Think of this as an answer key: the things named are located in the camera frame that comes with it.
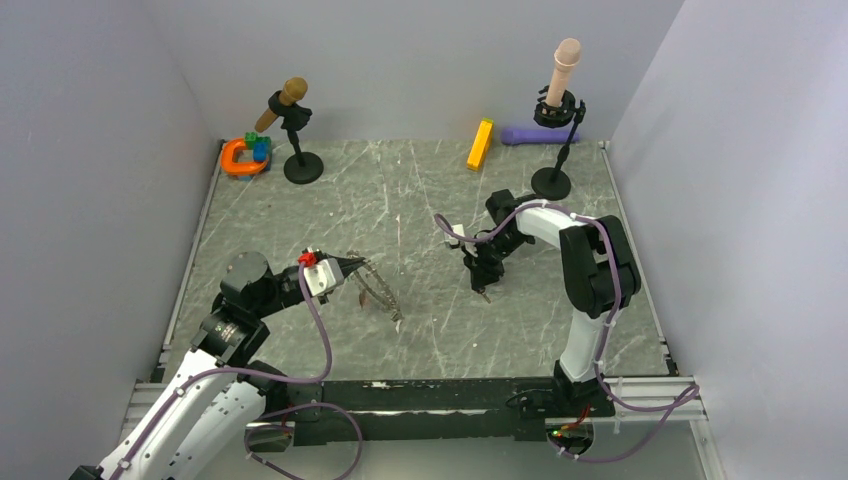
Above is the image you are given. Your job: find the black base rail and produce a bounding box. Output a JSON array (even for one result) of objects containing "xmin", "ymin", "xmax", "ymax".
[{"xmin": 246, "ymin": 375, "xmax": 615, "ymax": 452}]

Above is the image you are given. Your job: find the beige microphone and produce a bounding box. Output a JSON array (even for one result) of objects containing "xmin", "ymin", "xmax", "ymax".
[{"xmin": 545, "ymin": 38, "xmax": 582, "ymax": 107}]

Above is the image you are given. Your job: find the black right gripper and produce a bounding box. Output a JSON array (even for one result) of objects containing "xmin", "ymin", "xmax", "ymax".
[{"xmin": 462, "ymin": 230, "xmax": 531, "ymax": 291}]

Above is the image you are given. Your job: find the black microphone stand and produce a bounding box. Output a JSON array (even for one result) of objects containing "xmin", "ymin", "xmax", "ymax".
[
  {"xmin": 283, "ymin": 130, "xmax": 324, "ymax": 185},
  {"xmin": 531, "ymin": 89, "xmax": 588, "ymax": 202}
]

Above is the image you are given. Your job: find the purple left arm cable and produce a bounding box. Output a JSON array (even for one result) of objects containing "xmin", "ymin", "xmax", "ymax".
[{"xmin": 105, "ymin": 261, "xmax": 364, "ymax": 480}]

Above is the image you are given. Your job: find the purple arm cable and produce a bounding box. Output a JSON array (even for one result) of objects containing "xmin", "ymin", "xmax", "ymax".
[
  {"xmin": 105, "ymin": 261, "xmax": 364, "ymax": 480},
  {"xmin": 433, "ymin": 201, "xmax": 700, "ymax": 464}
]

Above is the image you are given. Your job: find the colourful toy block stack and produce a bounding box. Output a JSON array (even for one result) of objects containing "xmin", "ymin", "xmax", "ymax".
[{"xmin": 244, "ymin": 132, "xmax": 272, "ymax": 163}]

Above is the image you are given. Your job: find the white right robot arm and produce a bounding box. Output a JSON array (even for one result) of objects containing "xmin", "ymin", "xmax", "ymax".
[{"xmin": 453, "ymin": 190, "xmax": 641, "ymax": 416}]

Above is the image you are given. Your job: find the metal disc with keyrings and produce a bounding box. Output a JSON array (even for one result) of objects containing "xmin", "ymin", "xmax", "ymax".
[{"xmin": 353, "ymin": 258, "xmax": 404, "ymax": 324}]

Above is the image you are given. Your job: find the purple cylinder toy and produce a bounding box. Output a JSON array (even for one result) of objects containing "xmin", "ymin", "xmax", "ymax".
[{"xmin": 499, "ymin": 127, "xmax": 570, "ymax": 146}]

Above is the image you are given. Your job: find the black right microphone stand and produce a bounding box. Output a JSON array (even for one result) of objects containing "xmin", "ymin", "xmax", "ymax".
[{"xmin": 531, "ymin": 89, "xmax": 588, "ymax": 202}]

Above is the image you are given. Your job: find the orange toy ring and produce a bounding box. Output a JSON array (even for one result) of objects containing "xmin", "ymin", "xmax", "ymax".
[{"xmin": 220, "ymin": 137, "xmax": 272, "ymax": 179}]

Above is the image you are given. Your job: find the brown microphone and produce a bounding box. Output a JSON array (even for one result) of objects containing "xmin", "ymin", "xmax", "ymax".
[{"xmin": 254, "ymin": 77, "xmax": 312, "ymax": 133}]

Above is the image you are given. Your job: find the black left microphone stand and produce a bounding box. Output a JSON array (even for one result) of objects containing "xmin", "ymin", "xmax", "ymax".
[{"xmin": 283, "ymin": 130, "xmax": 324, "ymax": 185}]

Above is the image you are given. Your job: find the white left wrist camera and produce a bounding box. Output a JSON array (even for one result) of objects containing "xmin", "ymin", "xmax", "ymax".
[{"xmin": 298, "ymin": 250, "xmax": 345, "ymax": 297}]

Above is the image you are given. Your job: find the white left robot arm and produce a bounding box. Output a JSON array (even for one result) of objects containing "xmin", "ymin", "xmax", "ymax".
[{"xmin": 71, "ymin": 249, "xmax": 367, "ymax": 479}]

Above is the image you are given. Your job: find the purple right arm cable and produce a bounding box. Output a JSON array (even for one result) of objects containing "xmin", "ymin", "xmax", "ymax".
[{"xmin": 433, "ymin": 201, "xmax": 700, "ymax": 464}]

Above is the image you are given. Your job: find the key with blue tag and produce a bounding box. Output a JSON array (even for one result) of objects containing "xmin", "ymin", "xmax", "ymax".
[{"xmin": 477, "ymin": 288, "xmax": 492, "ymax": 304}]

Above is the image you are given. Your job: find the yellow toy block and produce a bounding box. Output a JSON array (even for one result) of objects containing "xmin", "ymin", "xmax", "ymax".
[{"xmin": 466, "ymin": 118, "xmax": 494, "ymax": 172}]

